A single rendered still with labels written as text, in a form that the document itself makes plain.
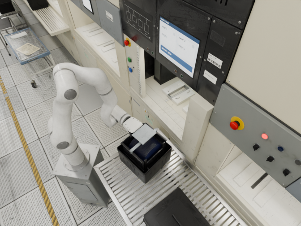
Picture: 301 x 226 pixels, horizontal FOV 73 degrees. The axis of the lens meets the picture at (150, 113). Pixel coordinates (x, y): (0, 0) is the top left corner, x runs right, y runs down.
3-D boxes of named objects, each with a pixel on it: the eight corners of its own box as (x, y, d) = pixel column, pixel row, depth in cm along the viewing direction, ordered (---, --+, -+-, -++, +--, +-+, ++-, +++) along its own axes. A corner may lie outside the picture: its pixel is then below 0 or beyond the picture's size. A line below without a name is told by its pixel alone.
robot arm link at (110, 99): (93, 105, 111) (112, 132, 136) (114, 87, 116) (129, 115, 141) (84, 97, 116) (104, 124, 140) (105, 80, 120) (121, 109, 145)
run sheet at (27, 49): (14, 50, 298) (13, 49, 296) (28, 42, 310) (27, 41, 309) (27, 56, 287) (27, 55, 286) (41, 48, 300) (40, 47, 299)
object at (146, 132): (146, 138, 160) (145, 113, 136) (165, 154, 152) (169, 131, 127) (122, 158, 149) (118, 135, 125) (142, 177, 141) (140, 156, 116)
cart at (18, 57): (15, 59, 359) (-1, 34, 322) (44, 49, 379) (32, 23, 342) (34, 89, 310) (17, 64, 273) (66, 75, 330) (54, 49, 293)
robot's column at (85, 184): (80, 203, 206) (51, 174, 147) (90, 177, 223) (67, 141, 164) (107, 208, 203) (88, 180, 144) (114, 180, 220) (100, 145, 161)
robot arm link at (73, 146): (62, 157, 134) (47, 138, 116) (56, 136, 145) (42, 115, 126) (79, 150, 138) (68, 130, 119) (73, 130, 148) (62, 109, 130)
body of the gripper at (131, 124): (132, 119, 140) (144, 128, 135) (121, 128, 135) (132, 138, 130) (131, 112, 134) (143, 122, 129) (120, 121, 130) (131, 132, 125)
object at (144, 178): (145, 136, 166) (144, 124, 152) (171, 158, 153) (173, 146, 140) (119, 159, 153) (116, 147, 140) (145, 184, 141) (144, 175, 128)
